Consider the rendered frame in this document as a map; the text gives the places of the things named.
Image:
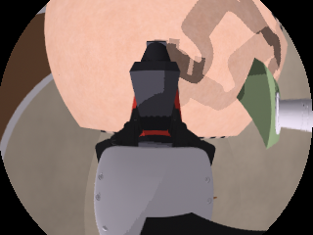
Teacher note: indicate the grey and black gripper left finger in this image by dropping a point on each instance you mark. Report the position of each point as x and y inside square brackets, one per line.
[127, 136]

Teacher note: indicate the red electric kettle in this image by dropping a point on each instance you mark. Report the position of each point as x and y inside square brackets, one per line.
[155, 81]

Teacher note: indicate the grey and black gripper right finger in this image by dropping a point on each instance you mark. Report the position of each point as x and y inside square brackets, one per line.
[186, 138]

